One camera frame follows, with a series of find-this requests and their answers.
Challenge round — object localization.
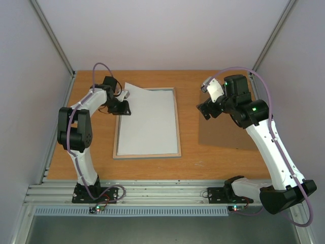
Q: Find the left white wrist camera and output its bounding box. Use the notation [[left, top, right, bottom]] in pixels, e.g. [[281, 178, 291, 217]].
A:
[[116, 90, 129, 102]]

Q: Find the colourful balloon photo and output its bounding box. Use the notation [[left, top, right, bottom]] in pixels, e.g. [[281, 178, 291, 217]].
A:
[[117, 81, 178, 156]]

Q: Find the small circuit board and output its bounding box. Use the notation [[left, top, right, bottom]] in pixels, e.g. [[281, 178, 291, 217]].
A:
[[88, 206, 106, 214], [228, 205, 247, 212]]

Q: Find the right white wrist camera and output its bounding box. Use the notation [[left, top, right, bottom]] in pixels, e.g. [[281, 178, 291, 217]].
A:
[[201, 77, 224, 103]]

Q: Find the left small circuit board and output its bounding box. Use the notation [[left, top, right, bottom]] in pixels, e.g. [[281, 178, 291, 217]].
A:
[[88, 206, 106, 214]]

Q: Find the left aluminium corner post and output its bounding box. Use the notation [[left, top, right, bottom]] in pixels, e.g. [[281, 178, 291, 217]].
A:
[[29, 0, 76, 77]]

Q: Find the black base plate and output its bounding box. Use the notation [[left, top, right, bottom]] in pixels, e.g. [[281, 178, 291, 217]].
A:
[[72, 184, 120, 204], [207, 187, 254, 204]]

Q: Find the brown hardboard backing board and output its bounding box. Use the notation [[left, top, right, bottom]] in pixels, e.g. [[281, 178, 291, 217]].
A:
[[197, 88, 259, 152]]

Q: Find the right aluminium corner post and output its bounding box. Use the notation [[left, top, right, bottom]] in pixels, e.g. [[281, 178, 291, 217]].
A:
[[252, 0, 298, 71]]

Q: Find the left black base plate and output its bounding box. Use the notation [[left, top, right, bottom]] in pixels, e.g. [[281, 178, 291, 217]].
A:
[[72, 184, 120, 204]]

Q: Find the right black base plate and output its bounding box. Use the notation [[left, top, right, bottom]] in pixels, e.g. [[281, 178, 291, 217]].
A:
[[207, 187, 254, 204]]

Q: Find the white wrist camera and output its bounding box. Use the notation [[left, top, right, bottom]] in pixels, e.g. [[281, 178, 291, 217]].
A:
[[201, 77, 224, 103], [116, 90, 129, 102]]

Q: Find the teal picture frame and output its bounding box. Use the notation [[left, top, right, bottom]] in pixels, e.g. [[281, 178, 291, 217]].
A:
[[112, 87, 182, 161]]

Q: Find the right small circuit board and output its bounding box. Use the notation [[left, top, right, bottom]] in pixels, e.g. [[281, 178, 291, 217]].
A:
[[228, 205, 247, 212]]

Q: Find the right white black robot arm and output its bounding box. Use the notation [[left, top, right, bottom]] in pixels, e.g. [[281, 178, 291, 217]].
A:
[[197, 75, 317, 215]]

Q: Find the aluminium front rail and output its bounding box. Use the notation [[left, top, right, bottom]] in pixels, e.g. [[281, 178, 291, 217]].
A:
[[23, 179, 302, 206]]

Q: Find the aluminium corner post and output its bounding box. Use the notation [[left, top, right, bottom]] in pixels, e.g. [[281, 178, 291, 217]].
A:
[[252, 0, 298, 71], [29, 0, 76, 77]]

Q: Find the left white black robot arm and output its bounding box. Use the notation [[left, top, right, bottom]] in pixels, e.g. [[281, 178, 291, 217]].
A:
[[57, 76, 132, 202]]

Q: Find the grey slotted cable duct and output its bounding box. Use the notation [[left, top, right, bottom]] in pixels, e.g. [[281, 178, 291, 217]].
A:
[[34, 206, 229, 217]]

